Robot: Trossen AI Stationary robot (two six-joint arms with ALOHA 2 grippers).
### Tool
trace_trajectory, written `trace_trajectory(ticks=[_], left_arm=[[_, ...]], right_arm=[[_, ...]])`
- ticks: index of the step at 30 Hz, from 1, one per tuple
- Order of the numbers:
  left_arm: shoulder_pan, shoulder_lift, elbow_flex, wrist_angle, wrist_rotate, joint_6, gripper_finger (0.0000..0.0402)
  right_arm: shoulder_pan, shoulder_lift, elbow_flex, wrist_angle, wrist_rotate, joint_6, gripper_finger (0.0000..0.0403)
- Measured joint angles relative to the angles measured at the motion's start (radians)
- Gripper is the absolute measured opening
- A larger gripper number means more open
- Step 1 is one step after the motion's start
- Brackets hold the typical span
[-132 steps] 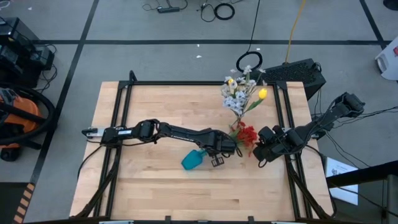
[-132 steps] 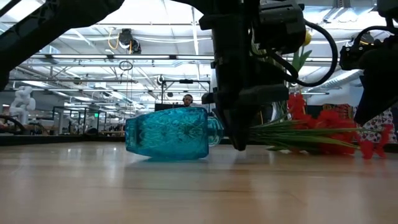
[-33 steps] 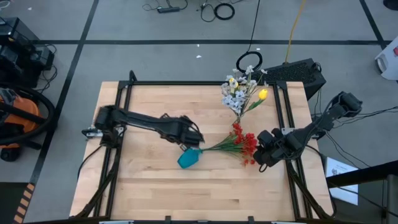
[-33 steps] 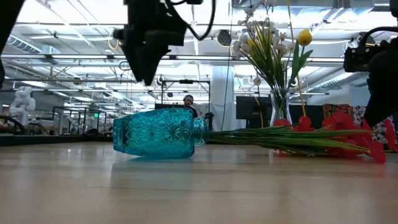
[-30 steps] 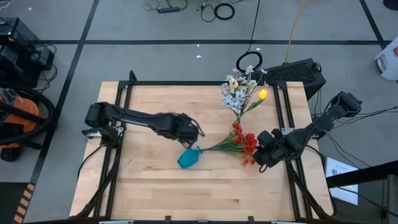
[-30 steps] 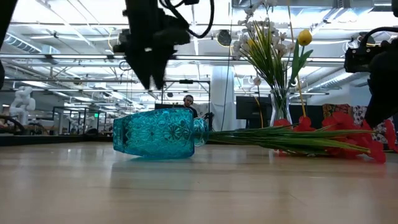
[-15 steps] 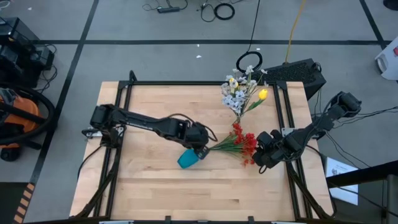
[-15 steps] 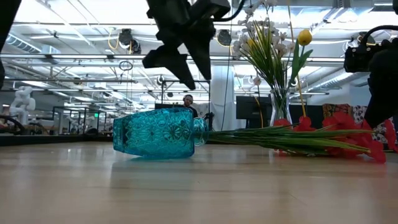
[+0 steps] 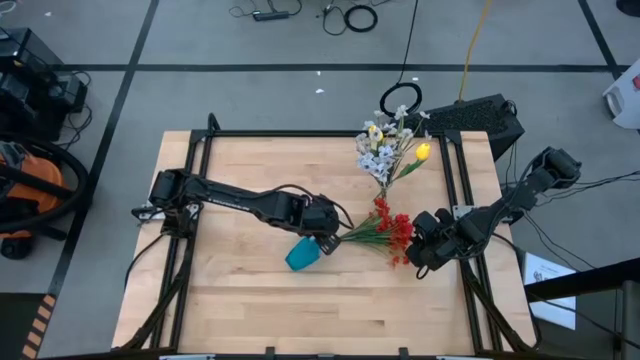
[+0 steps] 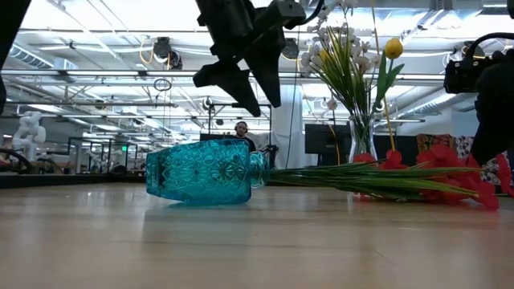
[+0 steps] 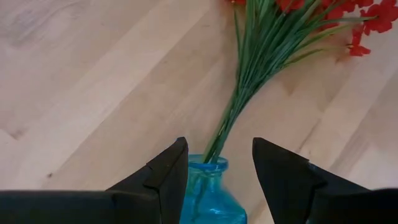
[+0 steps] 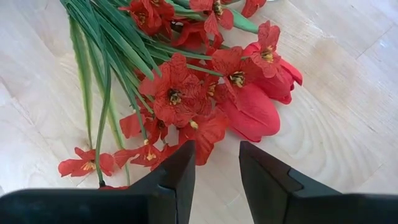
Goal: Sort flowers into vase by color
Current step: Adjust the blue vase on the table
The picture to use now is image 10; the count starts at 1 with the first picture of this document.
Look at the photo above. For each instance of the blue cut-glass vase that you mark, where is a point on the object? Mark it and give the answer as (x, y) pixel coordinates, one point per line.
(201, 172)

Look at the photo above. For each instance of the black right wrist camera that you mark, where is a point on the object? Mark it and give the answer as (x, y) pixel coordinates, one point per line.
(466, 76)

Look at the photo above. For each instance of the yellow tulip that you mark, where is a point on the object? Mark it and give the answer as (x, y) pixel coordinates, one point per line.
(393, 48)
(325, 55)

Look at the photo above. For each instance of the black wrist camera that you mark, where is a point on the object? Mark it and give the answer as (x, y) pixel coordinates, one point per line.
(466, 76)
(285, 14)

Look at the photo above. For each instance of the person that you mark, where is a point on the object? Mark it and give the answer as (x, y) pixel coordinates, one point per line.
(241, 130)

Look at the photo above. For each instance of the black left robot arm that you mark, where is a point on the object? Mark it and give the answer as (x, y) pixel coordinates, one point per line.
(10, 40)

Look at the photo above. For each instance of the black table frame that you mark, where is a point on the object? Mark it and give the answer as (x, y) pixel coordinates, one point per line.
(60, 180)

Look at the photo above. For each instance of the orange mandala tapestry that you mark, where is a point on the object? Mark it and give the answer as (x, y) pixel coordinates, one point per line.
(433, 140)

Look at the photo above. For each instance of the red flower bunch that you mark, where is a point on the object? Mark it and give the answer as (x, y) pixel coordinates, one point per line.
(341, 170)
(401, 188)

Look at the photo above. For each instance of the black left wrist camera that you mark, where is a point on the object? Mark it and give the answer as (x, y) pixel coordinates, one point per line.
(285, 14)

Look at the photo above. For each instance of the white robot figure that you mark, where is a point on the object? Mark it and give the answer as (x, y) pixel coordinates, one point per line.
(28, 132)

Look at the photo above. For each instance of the white purple patterned cloth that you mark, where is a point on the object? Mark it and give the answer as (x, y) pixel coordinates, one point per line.
(462, 144)

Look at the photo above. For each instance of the clear glass vase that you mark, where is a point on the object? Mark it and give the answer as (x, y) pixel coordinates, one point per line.
(361, 132)

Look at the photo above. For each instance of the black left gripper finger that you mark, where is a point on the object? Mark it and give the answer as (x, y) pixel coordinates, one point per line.
(269, 68)
(229, 80)

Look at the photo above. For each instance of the white blossom spray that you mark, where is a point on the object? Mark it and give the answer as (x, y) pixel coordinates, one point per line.
(341, 72)

